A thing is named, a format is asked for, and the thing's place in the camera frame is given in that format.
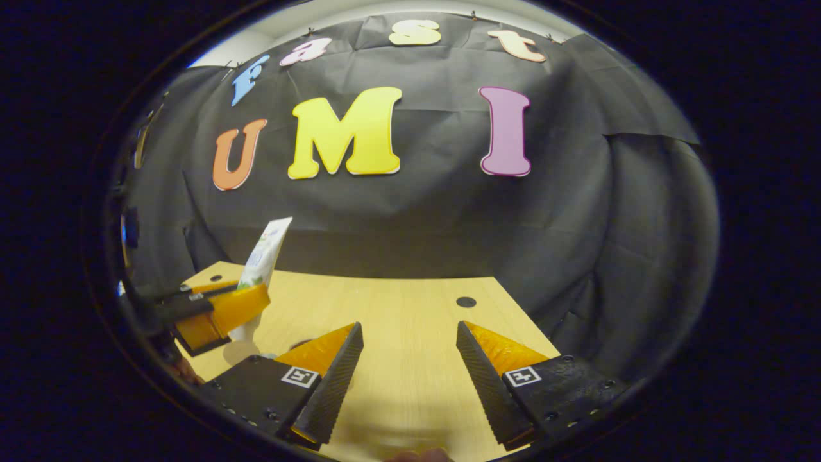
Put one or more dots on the white toothpaste tube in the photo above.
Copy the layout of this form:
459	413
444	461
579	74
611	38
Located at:
266	250

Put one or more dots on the black backdrop cloth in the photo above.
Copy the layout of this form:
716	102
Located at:
436	212

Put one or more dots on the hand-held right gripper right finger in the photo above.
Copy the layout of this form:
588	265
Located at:
484	385

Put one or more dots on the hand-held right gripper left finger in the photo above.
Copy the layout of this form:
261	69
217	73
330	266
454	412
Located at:
337	385

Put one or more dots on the wooden desktop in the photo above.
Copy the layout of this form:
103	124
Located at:
410	308

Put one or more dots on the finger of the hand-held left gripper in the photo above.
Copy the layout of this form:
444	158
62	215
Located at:
205	289
237	308

